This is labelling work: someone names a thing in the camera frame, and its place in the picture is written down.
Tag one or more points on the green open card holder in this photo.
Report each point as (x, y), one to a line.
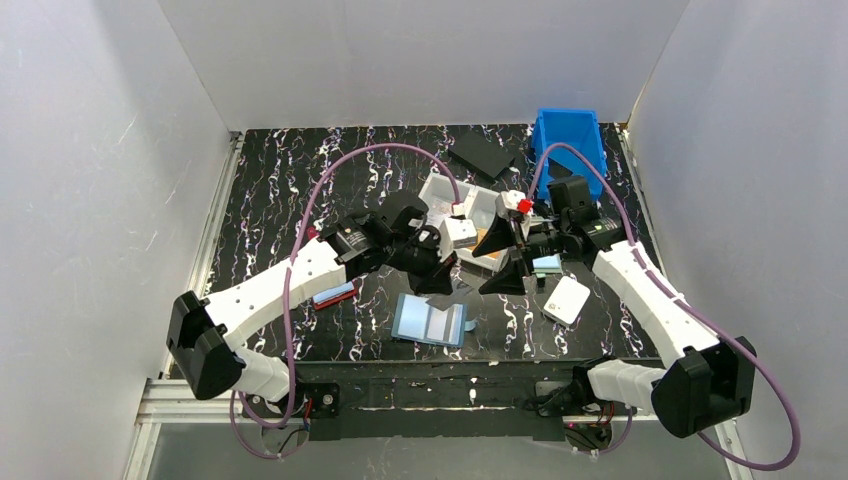
(544, 267)

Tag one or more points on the black box on table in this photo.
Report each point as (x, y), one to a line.
(481, 156)

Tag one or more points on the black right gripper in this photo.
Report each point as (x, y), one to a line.
(525, 244)

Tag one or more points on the white power bank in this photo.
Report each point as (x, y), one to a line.
(566, 301)

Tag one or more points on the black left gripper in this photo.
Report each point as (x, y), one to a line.
(429, 263)

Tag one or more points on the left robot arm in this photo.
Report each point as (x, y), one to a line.
(207, 336)

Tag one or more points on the blue leather card holder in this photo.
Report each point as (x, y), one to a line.
(417, 321)

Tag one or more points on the red open card holder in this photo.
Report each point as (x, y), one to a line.
(334, 295)

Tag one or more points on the blue plastic bin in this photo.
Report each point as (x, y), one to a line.
(577, 128)

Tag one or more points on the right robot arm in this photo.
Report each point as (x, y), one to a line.
(704, 379)

